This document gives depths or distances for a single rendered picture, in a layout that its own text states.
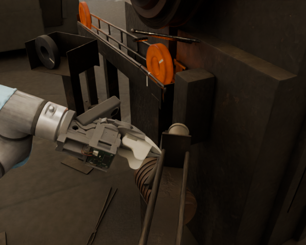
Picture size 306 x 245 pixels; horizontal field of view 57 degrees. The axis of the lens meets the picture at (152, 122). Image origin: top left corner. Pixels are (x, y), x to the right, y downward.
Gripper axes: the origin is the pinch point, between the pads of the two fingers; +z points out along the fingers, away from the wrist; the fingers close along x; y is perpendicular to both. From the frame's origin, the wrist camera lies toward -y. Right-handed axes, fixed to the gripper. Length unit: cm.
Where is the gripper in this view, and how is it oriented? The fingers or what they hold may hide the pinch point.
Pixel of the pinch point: (155, 149)
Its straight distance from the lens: 62.7
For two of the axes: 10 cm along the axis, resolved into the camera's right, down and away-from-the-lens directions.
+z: 9.3, 3.4, 1.6
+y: -1.5, 7.1, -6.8
